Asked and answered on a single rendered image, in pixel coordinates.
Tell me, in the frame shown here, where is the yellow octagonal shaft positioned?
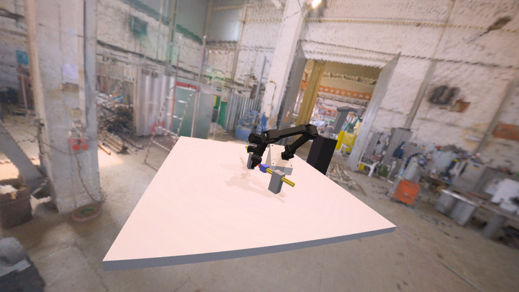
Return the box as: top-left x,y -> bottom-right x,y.
247,152 -> 255,169

